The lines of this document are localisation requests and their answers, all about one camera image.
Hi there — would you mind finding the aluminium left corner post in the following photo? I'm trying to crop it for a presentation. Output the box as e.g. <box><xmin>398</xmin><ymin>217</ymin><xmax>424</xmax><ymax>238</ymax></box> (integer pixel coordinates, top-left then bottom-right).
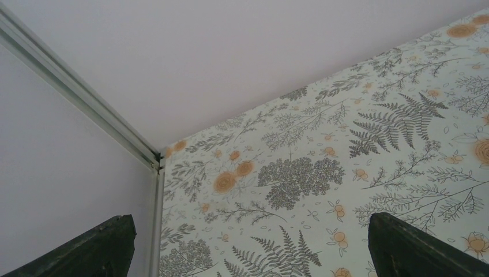
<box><xmin>1</xmin><ymin>1</ymin><xmax>163</xmax><ymax>276</ymax></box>

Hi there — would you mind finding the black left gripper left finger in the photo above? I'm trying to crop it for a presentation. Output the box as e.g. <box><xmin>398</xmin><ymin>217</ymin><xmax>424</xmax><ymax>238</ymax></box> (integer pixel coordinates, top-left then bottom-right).
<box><xmin>5</xmin><ymin>214</ymin><xmax>137</xmax><ymax>276</ymax></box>

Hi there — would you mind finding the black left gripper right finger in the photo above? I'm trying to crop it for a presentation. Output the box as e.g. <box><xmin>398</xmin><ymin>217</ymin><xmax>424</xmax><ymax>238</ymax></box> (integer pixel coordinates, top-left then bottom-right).
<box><xmin>368</xmin><ymin>212</ymin><xmax>488</xmax><ymax>276</ymax></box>

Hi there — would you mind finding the floral patterned table mat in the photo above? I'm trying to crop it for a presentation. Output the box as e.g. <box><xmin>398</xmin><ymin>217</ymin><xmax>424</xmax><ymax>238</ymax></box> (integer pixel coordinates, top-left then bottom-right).
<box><xmin>156</xmin><ymin>9</ymin><xmax>488</xmax><ymax>276</ymax></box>

